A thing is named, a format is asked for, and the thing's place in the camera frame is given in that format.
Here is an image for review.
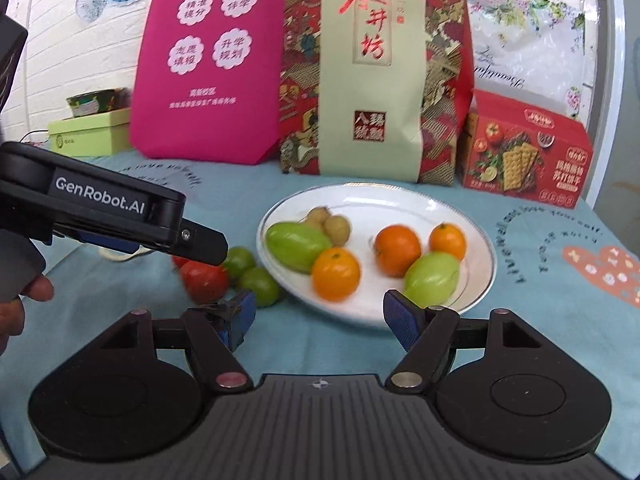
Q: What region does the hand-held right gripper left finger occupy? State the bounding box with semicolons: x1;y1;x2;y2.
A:
85;289;257;394

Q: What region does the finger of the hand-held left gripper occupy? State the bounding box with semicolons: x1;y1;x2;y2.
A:
170;220;231;267
55;231;167;257

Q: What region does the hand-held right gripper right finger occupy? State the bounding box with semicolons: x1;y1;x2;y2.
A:
382;289;551;394

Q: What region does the small green round fruit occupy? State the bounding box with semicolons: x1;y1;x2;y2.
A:
222;246;257;281
239;266;281;307

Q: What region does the large green oval fruit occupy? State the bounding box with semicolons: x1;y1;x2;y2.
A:
265;221;333;275
404;252;461;308

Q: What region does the orange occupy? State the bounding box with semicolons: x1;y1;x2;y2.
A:
429;223;467;262
311;247;362;302
374;225;422;278

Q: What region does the brown kiwi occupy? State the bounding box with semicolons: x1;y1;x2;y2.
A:
304;207;331;231
322;215;352;247

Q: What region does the white plate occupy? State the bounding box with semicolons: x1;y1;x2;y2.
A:
256;183;497;330

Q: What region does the person's left hand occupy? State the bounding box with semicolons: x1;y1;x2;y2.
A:
0;275;55;356

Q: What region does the light green box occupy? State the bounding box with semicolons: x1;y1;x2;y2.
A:
47;107;133;157

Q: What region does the green patterned bowl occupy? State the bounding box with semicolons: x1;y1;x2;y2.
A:
66;87;132;120

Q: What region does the magenta tote bag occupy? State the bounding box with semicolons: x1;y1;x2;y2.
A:
129;0;287;166

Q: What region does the blue printed tablecloth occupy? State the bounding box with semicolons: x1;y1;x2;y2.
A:
0;152;640;471

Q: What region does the red cracker box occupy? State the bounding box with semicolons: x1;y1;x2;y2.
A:
457;89;595;209

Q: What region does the red patterned gift bag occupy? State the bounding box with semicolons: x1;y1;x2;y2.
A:
277;0;475;187

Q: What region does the floral sheet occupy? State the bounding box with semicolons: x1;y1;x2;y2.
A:
460;0;601;126

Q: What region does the white appliance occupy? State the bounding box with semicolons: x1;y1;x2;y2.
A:
582;0;640;211

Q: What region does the clear round wall decoration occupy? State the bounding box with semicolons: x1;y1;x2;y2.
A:
77;0;107;23

